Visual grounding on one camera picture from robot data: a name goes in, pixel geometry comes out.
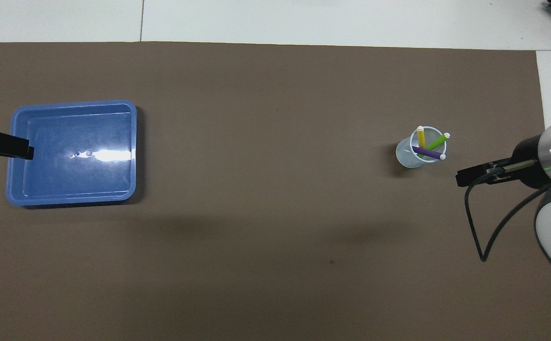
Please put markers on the green pen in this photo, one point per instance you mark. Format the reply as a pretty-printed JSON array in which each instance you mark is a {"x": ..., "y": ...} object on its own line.
[{"x": 437, "y": 142}]

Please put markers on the clear plastic cup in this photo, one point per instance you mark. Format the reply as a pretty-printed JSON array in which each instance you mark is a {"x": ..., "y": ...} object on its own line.
[{"x": 405, "y": 156}]

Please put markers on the blue plastic tray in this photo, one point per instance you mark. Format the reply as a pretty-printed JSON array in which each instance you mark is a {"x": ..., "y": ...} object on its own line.
[{"x": 67, "y": 180}]

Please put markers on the yellow pen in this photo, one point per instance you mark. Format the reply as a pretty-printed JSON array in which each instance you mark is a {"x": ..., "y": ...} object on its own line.
[{"x": 421, "y": 137}]

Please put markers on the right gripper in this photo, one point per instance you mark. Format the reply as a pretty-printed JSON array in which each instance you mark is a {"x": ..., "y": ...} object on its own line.
[{"x": 524, "y": 154}]

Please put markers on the purple pen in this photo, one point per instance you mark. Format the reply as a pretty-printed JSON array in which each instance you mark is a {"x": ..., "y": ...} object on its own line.
[{"x": 429, "y": 153}]

